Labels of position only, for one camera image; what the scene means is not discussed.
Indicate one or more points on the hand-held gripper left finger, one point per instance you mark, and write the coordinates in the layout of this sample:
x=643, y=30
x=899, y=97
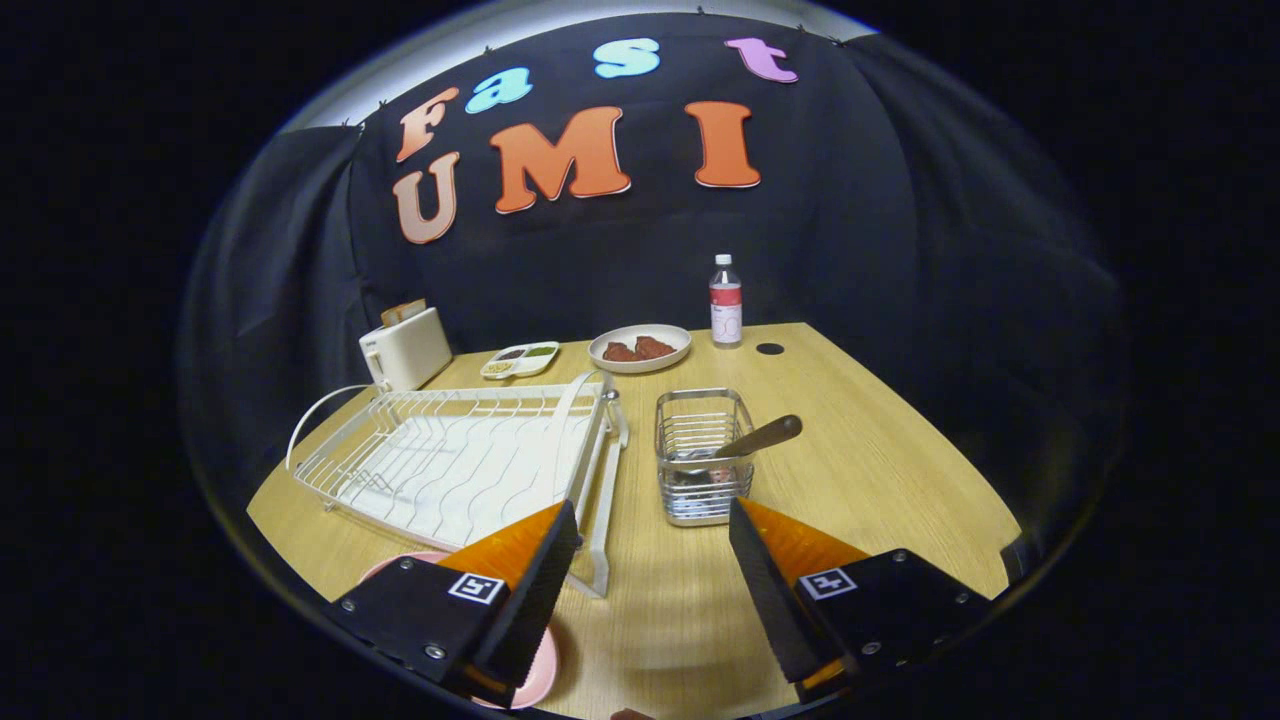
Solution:
x=535, y=600

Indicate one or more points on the clear bottle with red label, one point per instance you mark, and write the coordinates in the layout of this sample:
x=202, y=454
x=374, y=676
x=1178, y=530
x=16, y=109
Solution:
x=726, y=310

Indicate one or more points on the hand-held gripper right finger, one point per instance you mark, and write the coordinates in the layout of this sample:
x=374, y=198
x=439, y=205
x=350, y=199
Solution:
x=770, y=600

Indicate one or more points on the white toaster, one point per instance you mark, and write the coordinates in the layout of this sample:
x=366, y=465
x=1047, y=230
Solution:
x=408, y=352

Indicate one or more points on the pink plate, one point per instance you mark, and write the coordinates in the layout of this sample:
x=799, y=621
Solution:
x=542, y=665

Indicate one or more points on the white divided dish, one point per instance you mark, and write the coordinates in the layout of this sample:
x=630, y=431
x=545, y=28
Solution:
x=535, y=364

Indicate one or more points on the cream plate with meat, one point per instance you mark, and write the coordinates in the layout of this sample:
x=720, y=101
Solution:
x=640, y=367

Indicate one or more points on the brown toast slices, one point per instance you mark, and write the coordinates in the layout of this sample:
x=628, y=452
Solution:
x=404, y=311

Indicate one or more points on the red meat piece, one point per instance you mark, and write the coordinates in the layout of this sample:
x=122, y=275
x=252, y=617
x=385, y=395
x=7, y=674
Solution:
x=621, y=352
x=655, y=348

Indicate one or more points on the black backdrop cloth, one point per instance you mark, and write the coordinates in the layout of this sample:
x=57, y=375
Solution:
x=880, y=250

